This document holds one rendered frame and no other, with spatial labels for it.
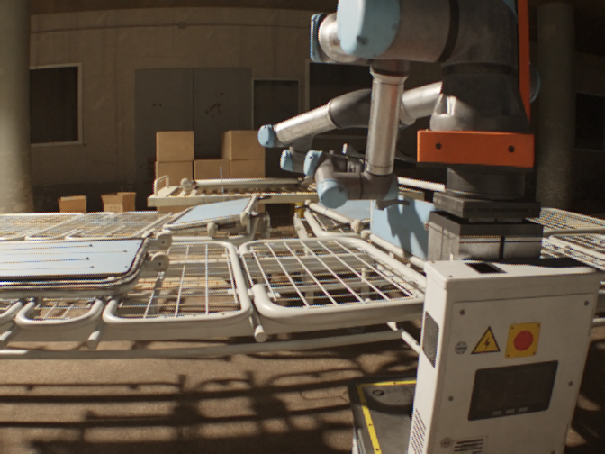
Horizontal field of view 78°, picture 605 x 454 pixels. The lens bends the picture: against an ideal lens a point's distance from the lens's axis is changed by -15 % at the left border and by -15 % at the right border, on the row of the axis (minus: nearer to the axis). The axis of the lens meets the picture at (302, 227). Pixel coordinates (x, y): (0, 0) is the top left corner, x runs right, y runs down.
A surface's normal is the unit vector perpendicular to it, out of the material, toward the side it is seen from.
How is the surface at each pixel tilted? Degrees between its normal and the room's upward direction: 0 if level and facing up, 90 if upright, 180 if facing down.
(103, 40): 90
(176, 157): 90
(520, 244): 90
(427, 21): 105
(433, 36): 125
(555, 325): 90
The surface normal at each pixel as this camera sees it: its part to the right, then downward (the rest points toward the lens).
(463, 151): -0.46, 0.15
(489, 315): 0.03, 0.17
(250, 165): 0.30, 0.16
